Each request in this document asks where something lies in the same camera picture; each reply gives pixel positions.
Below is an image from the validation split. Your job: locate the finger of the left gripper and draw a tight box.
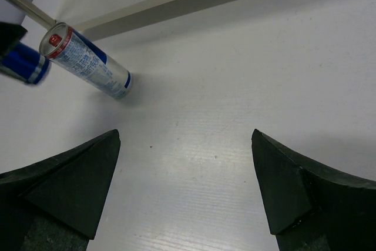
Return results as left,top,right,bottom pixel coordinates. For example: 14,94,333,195
0,22,28,59

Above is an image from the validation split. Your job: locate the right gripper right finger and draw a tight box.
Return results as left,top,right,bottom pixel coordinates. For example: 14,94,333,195
251,129,375,250

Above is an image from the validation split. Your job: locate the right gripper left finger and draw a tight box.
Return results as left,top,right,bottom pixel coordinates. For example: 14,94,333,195
1,129,120,250

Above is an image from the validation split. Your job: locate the blue red bull can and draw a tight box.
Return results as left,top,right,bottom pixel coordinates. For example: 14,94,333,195
1,42,51,85

